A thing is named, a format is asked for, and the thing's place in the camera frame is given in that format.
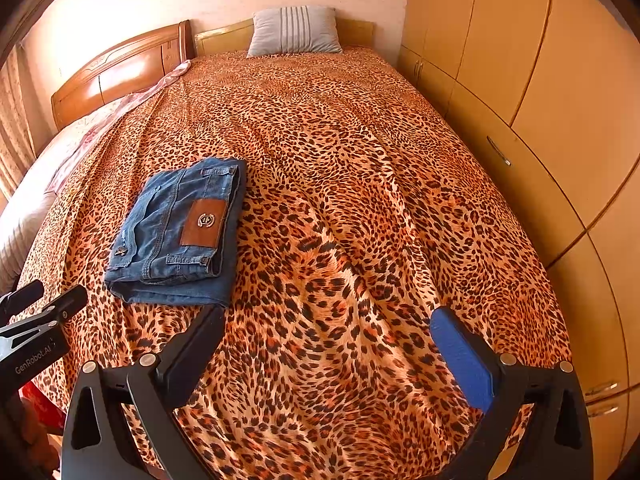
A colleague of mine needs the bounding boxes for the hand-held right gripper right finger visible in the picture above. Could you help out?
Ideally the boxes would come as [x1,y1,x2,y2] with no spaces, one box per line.
[429,306,595,480]

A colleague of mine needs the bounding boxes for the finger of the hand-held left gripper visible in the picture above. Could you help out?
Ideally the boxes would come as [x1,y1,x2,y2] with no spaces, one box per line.
[0,280,45,316]
[0,285,88,348]

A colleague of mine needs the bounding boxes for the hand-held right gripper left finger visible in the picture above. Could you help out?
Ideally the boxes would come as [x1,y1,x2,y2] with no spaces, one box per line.
[61,304,228,480]

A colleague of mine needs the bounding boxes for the blue denim pants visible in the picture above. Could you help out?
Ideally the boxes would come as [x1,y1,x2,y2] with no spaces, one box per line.
[104,157,248,308]

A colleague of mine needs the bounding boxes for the red bag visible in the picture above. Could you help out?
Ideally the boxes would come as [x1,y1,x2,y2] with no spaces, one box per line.
[17,380,68,431]

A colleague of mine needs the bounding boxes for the white quilt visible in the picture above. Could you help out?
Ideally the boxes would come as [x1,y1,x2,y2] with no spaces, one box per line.
[0,150,58,295]

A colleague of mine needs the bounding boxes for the patterned curtain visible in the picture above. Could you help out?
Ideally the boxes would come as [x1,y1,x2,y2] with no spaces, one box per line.
[0,42,38,201]

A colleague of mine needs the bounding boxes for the pink floral bed sheet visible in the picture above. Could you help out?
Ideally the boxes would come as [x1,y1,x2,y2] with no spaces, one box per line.
[47,59,193,193]

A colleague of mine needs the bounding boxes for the leopard print blanket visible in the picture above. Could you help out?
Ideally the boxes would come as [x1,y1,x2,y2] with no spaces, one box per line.
[15,46,573,480]

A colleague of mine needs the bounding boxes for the brown wooden headboard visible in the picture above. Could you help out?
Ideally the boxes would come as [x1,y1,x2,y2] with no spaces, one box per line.
[50,20,196,132]

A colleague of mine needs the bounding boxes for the yellow wooden wardrobe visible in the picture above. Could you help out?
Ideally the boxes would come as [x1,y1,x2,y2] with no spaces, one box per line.
[397,0,640,480]

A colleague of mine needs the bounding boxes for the light wooden headboard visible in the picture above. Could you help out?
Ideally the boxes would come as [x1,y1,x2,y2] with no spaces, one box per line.
[193,18,376,57]

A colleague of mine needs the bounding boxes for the grey striped pillow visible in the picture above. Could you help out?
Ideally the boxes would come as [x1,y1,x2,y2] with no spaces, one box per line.
[246,5,344,57]

